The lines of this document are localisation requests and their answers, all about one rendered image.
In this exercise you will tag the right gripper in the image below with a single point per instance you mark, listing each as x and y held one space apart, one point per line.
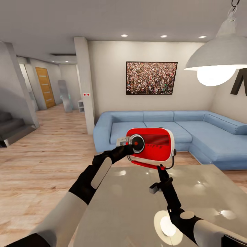
166 184

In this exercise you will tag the stairs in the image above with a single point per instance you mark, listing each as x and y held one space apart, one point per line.
12 130

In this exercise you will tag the coffee table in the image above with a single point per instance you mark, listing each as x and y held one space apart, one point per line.
123 213

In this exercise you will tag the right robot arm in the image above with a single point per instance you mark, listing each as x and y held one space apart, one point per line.
201 232

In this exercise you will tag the radio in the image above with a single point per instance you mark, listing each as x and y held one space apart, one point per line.
155 144

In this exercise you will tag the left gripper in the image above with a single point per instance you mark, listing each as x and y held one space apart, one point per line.
126 150

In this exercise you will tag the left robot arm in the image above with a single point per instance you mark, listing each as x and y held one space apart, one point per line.
58 227

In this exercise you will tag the standing mirror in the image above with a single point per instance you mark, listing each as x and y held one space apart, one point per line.
65 96

